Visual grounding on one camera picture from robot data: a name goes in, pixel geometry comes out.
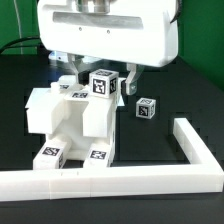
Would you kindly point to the white chair seat part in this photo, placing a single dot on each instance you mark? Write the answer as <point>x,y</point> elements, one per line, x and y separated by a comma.
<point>80,145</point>

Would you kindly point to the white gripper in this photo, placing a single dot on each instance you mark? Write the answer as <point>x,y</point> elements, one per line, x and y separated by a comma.
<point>134,31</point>

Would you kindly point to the white tagged cube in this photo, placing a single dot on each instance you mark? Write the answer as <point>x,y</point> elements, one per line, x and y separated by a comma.
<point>103,83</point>
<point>145,108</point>

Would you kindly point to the white U-shaped frame fence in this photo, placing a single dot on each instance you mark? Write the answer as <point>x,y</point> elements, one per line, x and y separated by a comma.
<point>202,174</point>

